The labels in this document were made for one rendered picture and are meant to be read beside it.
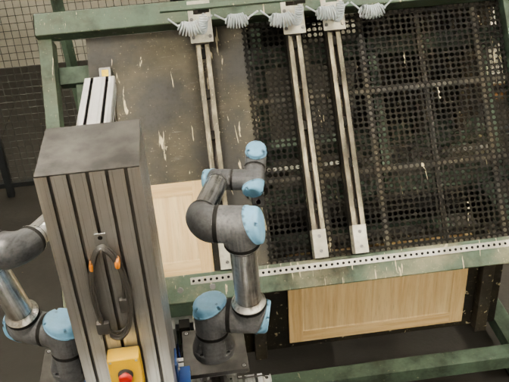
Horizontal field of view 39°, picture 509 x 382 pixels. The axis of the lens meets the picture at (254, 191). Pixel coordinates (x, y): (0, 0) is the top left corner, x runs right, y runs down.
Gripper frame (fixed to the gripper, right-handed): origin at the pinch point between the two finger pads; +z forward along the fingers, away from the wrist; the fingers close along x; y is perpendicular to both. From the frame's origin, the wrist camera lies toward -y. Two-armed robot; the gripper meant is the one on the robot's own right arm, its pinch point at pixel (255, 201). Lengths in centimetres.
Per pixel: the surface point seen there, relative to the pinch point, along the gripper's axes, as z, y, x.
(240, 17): -20, 79, -4
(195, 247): 38.8, 2.2, 26.2
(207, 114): 9, 52, 14
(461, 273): 79, -9, -102
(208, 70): 1, 69, 12
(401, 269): 44, -18, -63
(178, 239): 36.9, 6.3, 33.1
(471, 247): 41, -12, -96
